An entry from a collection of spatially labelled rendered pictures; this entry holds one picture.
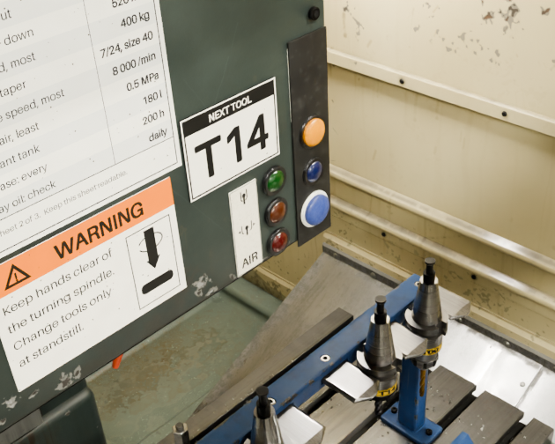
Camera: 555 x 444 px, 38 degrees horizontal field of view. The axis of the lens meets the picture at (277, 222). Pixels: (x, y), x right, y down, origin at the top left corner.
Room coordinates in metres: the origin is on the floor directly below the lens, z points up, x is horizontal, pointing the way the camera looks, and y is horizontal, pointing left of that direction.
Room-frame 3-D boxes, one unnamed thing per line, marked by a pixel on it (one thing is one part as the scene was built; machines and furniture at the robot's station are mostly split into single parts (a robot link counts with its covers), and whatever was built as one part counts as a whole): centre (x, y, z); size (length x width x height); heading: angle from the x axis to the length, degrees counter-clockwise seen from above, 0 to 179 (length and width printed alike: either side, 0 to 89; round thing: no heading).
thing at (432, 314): (0.90, -0.21, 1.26); 0.04 x 0.04 x 0.07
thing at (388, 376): (0.82, -0.13, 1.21); 0.06 x 0.06 x 0.03
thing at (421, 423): (0.98, -0.21, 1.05); 0.10 x 0.05 x 0.30; 43
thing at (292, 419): (0.71, -0.01, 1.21); 0.07 x 0.05 x 0.01; 43
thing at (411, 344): (0.86, -0.17, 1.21); 0.07 x 0.05 x 0.01; 43
